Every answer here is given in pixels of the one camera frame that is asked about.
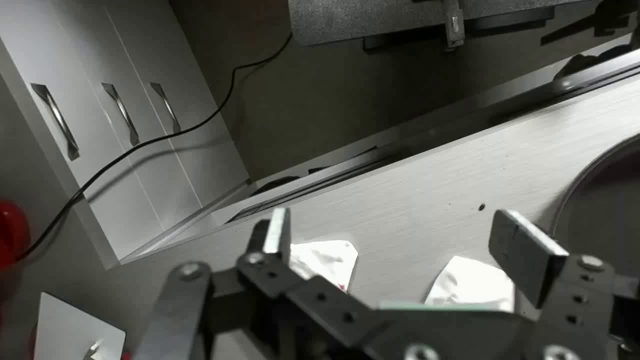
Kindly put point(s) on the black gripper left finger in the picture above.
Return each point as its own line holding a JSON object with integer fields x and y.
{"x": 276, "y": 233}

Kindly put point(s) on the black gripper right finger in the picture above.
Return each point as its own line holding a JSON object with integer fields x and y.
{"x": 527, "y": 257}

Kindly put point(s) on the dark frying pan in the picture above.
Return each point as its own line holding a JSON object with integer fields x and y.
{"x": 606, "y": 201}

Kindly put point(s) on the grey drawer cabinet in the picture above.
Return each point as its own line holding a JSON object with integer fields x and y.
{"x": 166, "y": 190}

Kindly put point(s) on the small red bowl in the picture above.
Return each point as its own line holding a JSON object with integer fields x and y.
{"x": 11, "y": 233}

